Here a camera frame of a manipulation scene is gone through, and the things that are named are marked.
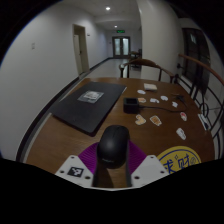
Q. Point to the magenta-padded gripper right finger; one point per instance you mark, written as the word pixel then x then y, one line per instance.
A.
pixel 146 166

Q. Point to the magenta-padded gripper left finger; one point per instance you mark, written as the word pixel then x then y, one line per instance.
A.
pixel 85 160

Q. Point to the black computer mouse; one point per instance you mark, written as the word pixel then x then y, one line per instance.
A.
pixel 113 146

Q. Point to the round yellow printed mouse pad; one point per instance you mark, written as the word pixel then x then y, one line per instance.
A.
pixel 181 158

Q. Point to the small orange white sticker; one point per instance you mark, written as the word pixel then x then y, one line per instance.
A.
pixel 155 120

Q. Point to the small cream sticker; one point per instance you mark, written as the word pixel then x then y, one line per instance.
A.
pixel 140 119

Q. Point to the dark grey closed laptop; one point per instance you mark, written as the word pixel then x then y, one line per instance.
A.
pixel 86 106

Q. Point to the small red white sticker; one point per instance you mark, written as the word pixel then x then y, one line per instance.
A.
pixel 183 116

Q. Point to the small black box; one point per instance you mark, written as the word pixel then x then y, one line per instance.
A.
pixel 131 105

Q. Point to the white rectangular card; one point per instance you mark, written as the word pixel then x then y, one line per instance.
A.
pixel 203 121

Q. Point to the small white flat box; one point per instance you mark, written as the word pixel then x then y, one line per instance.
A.
pixel 150 86

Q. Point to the black railing with wooden handrail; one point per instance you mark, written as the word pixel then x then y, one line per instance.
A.
pixel 203 86

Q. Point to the wooden armchair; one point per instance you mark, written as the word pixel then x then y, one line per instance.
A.
pixel 143 62

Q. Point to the white side door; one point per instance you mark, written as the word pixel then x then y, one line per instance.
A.
pixel 81 50

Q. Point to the glazed double door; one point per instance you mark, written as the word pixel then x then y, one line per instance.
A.
pixel 121 46

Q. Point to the dark framed window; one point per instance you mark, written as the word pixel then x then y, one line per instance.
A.
pixel 196 53

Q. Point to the green exit sign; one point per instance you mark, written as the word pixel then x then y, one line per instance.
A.
pixel 120 31

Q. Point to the round ceiling light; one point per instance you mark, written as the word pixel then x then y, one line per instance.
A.
pixel 107 8
pixel 115 26

